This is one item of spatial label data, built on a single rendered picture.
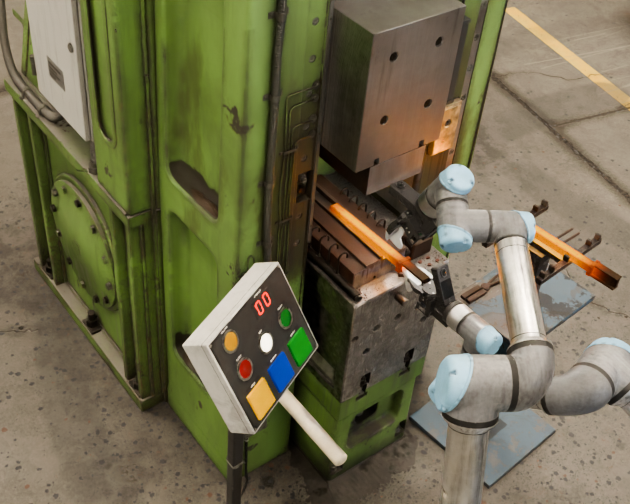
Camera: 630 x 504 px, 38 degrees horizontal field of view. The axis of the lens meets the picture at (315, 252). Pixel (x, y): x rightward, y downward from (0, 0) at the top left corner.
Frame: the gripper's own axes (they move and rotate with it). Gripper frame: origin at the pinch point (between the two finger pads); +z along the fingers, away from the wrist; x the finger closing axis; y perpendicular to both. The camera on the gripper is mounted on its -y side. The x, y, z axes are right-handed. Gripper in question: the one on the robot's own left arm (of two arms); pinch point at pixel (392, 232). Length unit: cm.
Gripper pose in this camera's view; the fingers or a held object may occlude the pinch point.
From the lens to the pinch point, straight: 237.2
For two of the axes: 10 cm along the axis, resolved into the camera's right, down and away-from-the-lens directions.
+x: 7.9, -3.6, 4.9
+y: 5.0, 8.4, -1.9
